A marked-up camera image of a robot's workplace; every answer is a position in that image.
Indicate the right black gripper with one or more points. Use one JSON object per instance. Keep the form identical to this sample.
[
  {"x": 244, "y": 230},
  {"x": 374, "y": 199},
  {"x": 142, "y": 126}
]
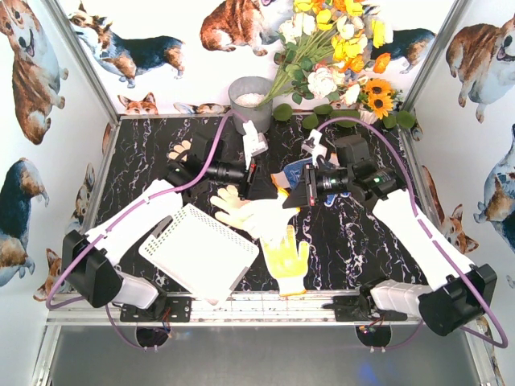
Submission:
[{"x": 308, "y": 185}]

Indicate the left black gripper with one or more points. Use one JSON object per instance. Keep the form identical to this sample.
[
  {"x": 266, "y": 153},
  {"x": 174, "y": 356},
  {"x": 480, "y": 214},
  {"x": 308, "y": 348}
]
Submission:
[{"x": 249, "y": 179}]

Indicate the yellow dotted glove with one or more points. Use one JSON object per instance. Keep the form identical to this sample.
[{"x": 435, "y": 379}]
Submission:
[{"x": 287, "y": 262}]

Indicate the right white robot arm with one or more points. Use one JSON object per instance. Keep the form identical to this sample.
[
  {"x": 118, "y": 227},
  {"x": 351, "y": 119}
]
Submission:
[{"x": 456, "y": 291}]

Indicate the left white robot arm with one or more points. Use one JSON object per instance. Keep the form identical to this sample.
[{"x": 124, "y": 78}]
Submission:
[{"x": 90, "y": 260}]

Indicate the cream glove under basket side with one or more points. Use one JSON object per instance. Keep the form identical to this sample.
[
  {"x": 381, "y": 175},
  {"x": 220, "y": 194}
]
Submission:
[{"x": 232, "y": 210}]

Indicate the white perforated storage basket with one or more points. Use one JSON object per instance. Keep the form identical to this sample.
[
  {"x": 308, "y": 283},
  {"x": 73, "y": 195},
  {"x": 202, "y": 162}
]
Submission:
[{"x": 201, "y": 254}]

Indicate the blue dotted glove right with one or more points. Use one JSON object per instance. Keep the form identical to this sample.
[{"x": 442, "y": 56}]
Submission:
[{"x": 332, "y": 163}]

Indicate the blue dotted glove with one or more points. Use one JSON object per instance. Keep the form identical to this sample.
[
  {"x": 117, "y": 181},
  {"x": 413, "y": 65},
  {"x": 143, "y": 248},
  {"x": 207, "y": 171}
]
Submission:
[
  {"x": 332, "y": 163},
  {"x": 289, "y": 176}
]

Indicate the blue dotted glove left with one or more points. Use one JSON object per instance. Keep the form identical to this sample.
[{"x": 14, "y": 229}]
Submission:
[{"x": 289, "y": 176}]

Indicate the cream glove red cuff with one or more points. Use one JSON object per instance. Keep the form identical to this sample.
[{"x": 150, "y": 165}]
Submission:
[{"x": 180, "y": 151}]

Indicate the grey metal bucket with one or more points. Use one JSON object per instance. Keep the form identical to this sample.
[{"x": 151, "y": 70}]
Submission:
[{"x": 248, "y": 100}]

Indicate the artificial flower bouquet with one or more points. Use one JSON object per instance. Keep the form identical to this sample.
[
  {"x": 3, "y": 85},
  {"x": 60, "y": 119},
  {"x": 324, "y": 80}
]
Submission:
[{"x": 336, "y": 51}]

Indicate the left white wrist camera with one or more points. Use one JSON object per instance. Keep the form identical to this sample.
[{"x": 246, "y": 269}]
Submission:
[{"x": 254, "y": 142}]

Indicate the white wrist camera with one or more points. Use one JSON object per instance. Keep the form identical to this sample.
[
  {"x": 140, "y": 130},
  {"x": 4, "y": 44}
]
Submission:
[
  {"x": 313, "y": 146},
  {"x": 254, "y": 142}
]

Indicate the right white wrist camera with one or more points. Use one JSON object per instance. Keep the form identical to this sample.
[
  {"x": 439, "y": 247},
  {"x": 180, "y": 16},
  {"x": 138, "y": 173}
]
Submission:
[{"x": 313, "y": 146}]

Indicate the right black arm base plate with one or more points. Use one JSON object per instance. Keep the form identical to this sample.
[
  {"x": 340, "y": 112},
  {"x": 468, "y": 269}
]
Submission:
[{"x": 360, "y": 307}]

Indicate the aluminium front frame rail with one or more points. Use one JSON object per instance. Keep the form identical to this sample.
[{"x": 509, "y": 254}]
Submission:
[{"x": 241, "y": 309}]

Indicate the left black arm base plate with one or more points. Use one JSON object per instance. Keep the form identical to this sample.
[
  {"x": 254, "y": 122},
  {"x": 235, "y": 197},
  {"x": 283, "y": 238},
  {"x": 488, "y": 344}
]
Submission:
[{"x": 164, "y": 308}]

